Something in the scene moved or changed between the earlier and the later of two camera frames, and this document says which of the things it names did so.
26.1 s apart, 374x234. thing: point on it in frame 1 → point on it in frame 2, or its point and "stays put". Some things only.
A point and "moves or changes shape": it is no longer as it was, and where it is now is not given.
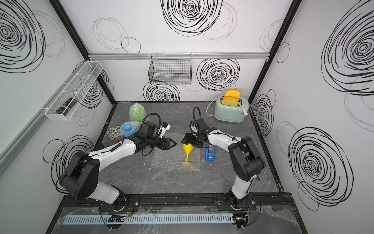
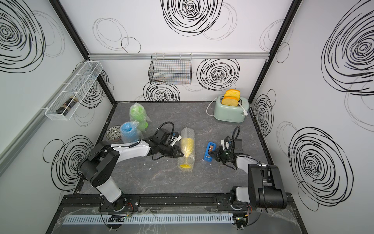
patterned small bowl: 114,132 stays put
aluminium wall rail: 194,56 stays put
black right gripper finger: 189,138 → 215,155
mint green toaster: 230,113 stays put
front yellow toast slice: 230,101 stays put
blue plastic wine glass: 128,128 stays put
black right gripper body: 198,144 → 225,155
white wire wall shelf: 65,106 stays put
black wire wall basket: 171,69 stays put
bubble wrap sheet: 172,158 moves or changes shape
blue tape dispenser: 209,157 stays put
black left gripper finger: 167,143 → 177,152
